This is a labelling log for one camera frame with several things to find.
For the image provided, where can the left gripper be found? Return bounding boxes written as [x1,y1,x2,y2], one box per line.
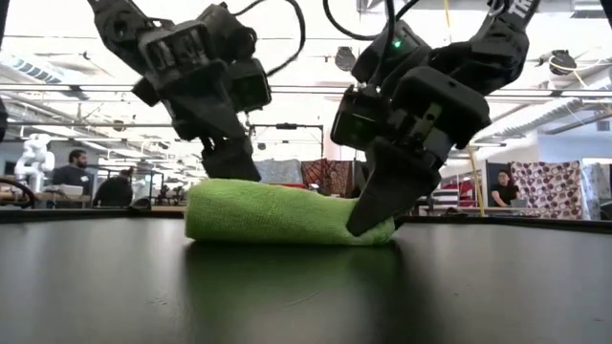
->
[131,21,262,182]

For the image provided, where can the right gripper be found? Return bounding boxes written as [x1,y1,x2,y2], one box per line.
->
[346,66,492,235]

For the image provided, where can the black curved tube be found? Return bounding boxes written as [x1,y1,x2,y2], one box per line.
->
[0,177,37,209]

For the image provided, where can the grey patterned cloth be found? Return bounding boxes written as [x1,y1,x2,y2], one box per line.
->
[252,159,305,185]

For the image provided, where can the black metal cage frame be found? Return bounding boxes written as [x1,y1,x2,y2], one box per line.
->
[80,164,164,207]

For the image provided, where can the red patterned cloth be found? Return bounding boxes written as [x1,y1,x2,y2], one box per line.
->
[300,159,358,198]

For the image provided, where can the black camera cable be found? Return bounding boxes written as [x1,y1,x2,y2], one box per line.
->
[322,0,422,49]
[231,0,308,77]

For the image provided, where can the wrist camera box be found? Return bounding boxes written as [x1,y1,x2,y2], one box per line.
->
[329,84,399,150]
[228,56,273,115]

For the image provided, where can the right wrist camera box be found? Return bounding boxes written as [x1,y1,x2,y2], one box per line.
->
[329,84,399,150]

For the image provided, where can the black ceiling cable reel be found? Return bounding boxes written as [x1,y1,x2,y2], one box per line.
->
[544,49,579,76]
[334,46,358,73]

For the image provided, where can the green microfiber towel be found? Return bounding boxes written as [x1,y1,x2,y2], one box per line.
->
[184,178,398,247]

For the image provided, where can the person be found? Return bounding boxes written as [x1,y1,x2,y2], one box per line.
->
[93,167,134,207]
[51,148,93,196]
[490,170,522,207]

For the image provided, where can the purple circle patterned cloth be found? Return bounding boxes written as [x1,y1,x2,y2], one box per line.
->
[509,161,585,220]

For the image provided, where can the silver ventilation duct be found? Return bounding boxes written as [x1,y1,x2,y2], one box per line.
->
[477,95,612,140]
[0,50,66,85]

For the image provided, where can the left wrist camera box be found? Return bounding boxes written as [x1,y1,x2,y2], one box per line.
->
[228,56,273,115]

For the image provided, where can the black metal gantry frame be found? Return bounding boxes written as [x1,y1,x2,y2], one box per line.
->
[246,122,326,161]

